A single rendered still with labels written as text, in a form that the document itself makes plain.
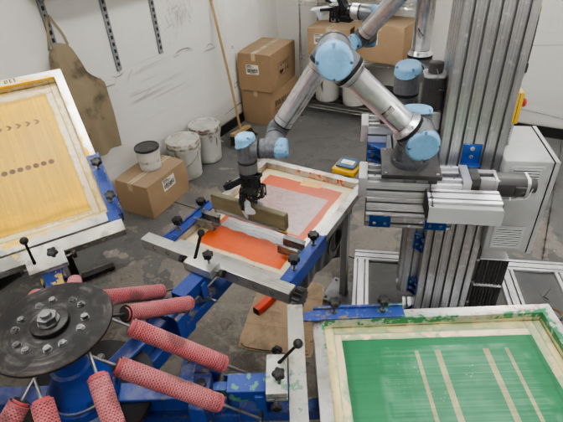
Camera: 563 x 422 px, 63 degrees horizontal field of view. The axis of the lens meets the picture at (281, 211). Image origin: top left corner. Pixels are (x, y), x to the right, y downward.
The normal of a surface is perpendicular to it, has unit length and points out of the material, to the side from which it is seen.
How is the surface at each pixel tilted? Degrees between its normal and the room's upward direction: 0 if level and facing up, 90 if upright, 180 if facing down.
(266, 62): 89
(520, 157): 0
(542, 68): 90
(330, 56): 85
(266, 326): 3
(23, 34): 90
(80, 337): 0
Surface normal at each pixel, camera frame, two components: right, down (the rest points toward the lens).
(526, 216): -0.16, 0.58
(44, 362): -0.05, -0.82
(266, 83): -0.43, 0.54
